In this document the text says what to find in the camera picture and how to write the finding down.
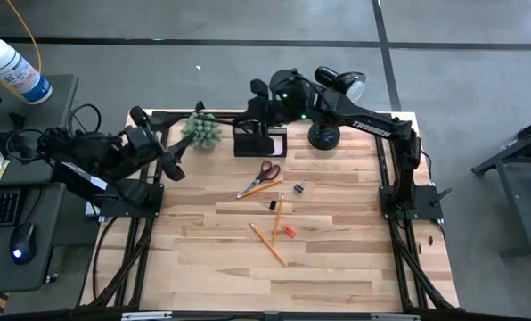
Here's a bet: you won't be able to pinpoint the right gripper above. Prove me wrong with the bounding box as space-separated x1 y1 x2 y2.
237 78 279 143

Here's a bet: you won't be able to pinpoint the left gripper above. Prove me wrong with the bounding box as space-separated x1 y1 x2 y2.
121 105 196 182

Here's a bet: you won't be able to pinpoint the red-handled scissors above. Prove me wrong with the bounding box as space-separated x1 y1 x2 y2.
236 159 282 200

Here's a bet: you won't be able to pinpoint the yellow pencil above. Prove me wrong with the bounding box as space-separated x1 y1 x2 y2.
272 192 286 244
237 178 283 199
249 222 289 268

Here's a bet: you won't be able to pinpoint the black mesh desk organizer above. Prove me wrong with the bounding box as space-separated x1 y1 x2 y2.
233 119 289 158

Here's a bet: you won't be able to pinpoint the green succulent in patterned pot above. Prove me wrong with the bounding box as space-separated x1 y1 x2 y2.
180 111 225 152

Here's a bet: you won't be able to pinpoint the black desk lamp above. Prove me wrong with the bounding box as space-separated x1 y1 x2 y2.
307 65 368 152

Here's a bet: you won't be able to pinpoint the white wipes canister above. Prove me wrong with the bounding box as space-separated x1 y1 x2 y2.
0 37 53 106

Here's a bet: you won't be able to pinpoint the black computer mouse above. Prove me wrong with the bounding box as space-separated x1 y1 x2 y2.
9 221 38 266

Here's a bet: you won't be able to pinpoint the grey metal table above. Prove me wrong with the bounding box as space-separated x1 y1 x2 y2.
470 111 531 259

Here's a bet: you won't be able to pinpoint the black aluminium table frame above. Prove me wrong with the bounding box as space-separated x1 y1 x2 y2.
76 109 461 316

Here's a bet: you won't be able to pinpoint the black floor cable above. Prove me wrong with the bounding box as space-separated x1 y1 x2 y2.
91 216 116 300

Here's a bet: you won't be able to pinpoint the black desk mount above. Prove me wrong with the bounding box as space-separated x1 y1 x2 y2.
0 111 33 167

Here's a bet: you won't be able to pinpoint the yellow cable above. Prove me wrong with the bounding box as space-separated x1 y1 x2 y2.
4 0 43 75

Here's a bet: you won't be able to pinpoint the silver bracket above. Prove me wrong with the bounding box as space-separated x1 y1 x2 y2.
370 312 422 321
120 310 174 321

